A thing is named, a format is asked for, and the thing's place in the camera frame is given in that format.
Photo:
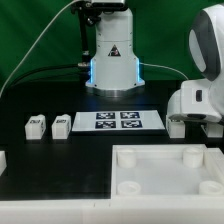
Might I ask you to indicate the white square table top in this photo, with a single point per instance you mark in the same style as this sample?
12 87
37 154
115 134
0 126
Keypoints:
166 170

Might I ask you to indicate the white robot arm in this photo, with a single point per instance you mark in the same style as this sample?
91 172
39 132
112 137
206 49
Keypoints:
115 69

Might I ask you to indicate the white sheet with markers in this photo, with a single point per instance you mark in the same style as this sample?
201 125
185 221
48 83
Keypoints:
117 121

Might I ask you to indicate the white left obstacle block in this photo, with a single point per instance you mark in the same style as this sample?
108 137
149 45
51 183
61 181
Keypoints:
3 163

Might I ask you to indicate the white front border rail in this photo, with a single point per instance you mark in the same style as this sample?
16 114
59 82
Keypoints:
187 210

